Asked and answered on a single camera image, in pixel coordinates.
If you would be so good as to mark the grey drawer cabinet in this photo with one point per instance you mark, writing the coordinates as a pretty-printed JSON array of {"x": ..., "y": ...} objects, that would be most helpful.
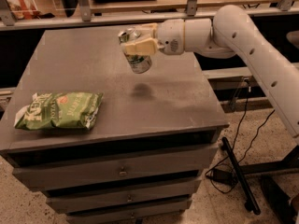
[{"x": 171, "y": 105}]

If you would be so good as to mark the green chip bag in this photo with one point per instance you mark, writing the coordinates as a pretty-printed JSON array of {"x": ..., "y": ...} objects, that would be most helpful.
[{"x": 73, "y": 110}]

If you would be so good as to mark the red white bag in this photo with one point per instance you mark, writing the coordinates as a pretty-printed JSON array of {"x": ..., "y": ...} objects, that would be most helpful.
[{"x": 23, "y": 9}]

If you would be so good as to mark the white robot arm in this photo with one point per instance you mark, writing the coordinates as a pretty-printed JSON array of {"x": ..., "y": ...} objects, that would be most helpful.
[{"x": 231, "y": 32}]

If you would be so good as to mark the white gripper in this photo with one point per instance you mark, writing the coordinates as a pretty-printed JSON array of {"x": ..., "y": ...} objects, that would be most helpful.
[{"x": 170, "y": 35}]

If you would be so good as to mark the top grey drawer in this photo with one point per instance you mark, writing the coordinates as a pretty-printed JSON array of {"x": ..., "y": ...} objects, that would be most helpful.
[{"x": 68, "y": 174}]

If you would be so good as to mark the bottom grey drawer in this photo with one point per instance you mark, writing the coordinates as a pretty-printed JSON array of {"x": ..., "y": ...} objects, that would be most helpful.
[{"x": 130, "y": 211}]

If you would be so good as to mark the grey drawer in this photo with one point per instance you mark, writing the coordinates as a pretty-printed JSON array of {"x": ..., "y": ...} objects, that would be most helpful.
[
  {"x": 124, "y": 195},
  {"x": 68, "y": 174},
  {"x": 130, "y": 211}
]

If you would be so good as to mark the black power adapter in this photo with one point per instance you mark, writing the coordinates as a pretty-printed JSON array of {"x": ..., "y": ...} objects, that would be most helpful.
[{"x": 222, "y": 177}]

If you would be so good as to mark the silver green 7up can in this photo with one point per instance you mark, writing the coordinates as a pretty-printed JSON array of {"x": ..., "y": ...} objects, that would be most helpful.
[{"x": 139, "y": 64}]

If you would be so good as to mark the black metal floor bar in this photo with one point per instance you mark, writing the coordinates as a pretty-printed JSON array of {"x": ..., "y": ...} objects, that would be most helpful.
[{"x": 250, "y": 204}]

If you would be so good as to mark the grey metal railing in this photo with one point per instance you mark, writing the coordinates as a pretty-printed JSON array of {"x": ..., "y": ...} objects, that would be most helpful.
[{"x": 90, "y": 14}]

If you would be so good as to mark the middle grey drawer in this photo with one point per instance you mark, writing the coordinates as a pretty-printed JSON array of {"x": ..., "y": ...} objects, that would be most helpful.
[{"x": 124, "y": 195}]

